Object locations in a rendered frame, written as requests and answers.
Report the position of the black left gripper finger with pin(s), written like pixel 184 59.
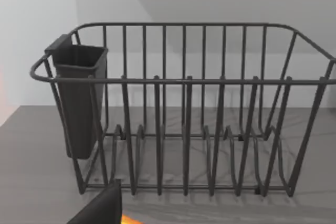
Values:
pixel 105 207

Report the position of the orange object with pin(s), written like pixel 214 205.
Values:
pixel 128 219

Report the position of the dark grey cutlery holder cup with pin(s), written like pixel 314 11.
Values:
pixel 77 98

